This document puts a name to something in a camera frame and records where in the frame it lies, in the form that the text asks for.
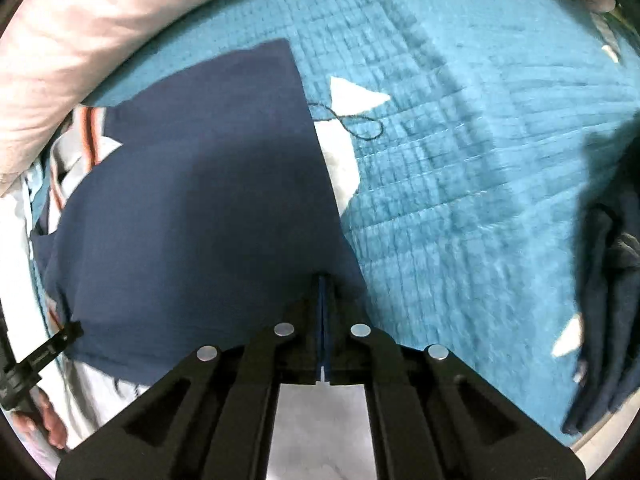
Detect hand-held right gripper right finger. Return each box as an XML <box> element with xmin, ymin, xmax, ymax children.
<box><xmin>324</xmin><ymin>273</ymin><xmax>586</xmax><ymax>480</ymax></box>

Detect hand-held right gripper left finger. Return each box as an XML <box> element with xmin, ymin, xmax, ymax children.
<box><xmin>55</xmin><ymin>273</ymin><xmax>325</xmax><ymax>480</ymax></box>

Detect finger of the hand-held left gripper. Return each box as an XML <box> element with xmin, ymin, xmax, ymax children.
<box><xmin>20</xmin><ymin>321</ymin><xmax>84</xmax><ymax>370</ymax></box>

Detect grey navy zip jacket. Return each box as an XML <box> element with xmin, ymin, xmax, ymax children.
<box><xmin>30</xmin><ymin>37</ymin><xmax>368</xmax><ymax>441</ymax></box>

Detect person's left hand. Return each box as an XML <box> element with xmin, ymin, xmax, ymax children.
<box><xmin>12</xmin><ymin>391</ymin><xmax>69</xmax><ymax>452</ymax></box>

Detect white pillow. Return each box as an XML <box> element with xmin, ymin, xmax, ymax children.
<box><xmin>0</xmin><ymin>180</ymin><xmax>56</xmax><ymax>341</ymax></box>

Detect teal quilted bed cover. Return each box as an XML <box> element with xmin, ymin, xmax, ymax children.
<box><xmin>85</xmin><ymin>0</ymin><xmax>640</xmax><ymax>456</ymax></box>

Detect dark folded pants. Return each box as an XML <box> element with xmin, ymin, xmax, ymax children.
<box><xmin>562</xmin><ymin>120</ymin><xmax>640</xmax><ymax>436</ymax></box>

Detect pink duvet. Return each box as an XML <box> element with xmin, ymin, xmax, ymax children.
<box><xmin>0</xmin><ymin>0</ymin><xmax>617</xmax><ymax>196</ymax></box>

